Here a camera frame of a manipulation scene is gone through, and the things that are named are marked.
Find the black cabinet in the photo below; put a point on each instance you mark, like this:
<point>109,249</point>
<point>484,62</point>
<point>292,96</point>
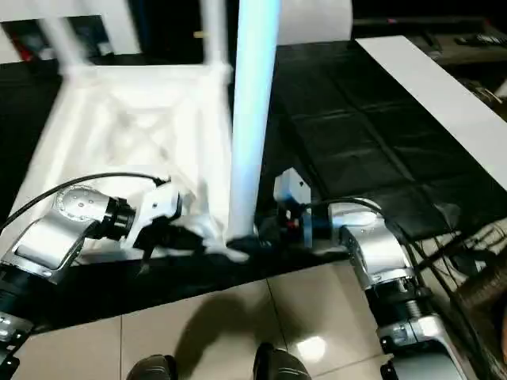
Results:
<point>170,23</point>

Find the pale panel with holes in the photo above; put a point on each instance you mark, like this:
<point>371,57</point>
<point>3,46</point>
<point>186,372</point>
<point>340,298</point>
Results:
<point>317,20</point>

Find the white flat board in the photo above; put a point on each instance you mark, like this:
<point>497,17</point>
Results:
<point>435,91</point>

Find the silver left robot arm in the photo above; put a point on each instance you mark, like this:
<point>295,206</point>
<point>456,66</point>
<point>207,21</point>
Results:
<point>51,237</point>

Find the black quilted mat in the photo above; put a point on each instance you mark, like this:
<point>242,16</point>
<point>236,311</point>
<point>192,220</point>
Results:
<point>356,118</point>

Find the white sideboard with glass doors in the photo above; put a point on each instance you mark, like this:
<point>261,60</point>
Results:
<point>119,23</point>

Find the white plastic table top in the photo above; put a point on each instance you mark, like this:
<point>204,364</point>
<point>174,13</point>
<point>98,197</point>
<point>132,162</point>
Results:
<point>119,118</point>

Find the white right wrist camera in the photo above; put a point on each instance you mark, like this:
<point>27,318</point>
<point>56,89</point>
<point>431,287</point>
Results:
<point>293,186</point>

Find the black metal bar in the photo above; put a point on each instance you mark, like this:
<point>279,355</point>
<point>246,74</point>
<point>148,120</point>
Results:
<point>416,21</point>

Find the white plastic table leg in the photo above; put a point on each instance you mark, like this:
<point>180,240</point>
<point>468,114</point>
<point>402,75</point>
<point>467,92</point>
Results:
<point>65,47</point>
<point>216,35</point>
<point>251,99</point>

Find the brown woven basket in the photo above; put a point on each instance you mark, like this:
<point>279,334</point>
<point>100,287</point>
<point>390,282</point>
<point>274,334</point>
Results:
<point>487,308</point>

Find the small gold label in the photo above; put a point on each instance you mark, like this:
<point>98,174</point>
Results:
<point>201,35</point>

